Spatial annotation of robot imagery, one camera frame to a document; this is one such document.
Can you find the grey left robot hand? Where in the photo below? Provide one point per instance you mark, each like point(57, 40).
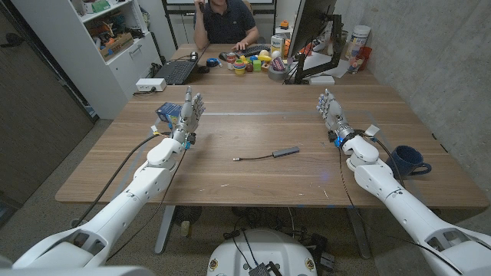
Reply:
point(188, 115)

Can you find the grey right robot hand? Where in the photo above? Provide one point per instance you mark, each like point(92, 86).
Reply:
point(334, 113)

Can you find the dark blue mug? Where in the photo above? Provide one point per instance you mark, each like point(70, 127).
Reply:
point(408, 159)

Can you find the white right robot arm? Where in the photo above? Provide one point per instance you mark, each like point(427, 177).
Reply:
point(383, 180)

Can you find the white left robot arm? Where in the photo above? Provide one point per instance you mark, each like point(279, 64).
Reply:
point(145, 184)

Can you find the small blue box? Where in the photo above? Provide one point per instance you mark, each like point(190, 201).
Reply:
point(168, 111)

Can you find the flat white box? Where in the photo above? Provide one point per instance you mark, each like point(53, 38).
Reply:
point(321, 80)

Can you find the red plastic cup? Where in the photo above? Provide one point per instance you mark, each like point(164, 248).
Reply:
point(365, 55)

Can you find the cardboard box of toys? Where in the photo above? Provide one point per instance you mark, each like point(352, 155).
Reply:
point(117, 46)

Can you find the green box on shelf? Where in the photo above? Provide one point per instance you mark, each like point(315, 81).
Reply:
point(100, 5)

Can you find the black laptop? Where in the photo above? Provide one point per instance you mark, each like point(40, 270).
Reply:
point(176, 72)

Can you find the small black round disc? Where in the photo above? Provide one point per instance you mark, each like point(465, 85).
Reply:
point(203, 69)

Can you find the clear glass with items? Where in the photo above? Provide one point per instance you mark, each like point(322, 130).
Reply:
point(353, 65)

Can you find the white paper sheet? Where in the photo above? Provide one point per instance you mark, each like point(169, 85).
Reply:
point(320, 61)

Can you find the small black silver device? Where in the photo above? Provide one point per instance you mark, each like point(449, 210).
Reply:
point(193, 56)

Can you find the black computer mouse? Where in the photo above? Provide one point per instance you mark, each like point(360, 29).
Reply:
point(223, 56)

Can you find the red soda can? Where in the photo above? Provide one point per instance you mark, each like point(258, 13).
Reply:
point(231, 61)

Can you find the colourful stacking cups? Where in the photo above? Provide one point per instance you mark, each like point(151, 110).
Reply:
point(239, 68)

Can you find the striped purple toy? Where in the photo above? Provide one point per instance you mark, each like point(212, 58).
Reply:
point(278, 64)

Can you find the white wipes canister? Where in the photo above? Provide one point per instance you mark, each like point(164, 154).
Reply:
point(357, 40)

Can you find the white shelf cabinet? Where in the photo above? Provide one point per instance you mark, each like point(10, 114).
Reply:
point(115, 76)

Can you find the green toy cube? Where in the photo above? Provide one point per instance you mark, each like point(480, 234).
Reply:
point(257, 65)

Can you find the white drink carton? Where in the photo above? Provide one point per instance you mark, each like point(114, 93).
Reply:
point(277, 46)

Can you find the yellow toy banana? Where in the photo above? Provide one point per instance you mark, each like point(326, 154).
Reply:
point(264, 58)

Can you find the black keyboard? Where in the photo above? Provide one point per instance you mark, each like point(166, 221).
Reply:
point(253, 50)

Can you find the black computer monitor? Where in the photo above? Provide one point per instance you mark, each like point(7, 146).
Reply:
point(310, 23)

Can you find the person in dark polo shirt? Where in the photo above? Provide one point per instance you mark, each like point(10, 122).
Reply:
point(226, 23)

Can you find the black floor fan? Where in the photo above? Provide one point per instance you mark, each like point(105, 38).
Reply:
point(187, 214)

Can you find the small orange toy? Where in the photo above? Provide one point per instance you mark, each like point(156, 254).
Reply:
point(284, 25)

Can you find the small bottle under table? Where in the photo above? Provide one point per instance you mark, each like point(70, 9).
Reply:
point(185, 229)

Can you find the grey table leg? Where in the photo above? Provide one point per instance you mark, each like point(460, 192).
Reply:
point(165, 230)
point(360, 234)

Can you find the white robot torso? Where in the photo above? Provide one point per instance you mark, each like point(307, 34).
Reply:
point(264, 253)

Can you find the grey duct tape roll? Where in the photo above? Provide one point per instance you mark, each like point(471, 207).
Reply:
point(273, 74)

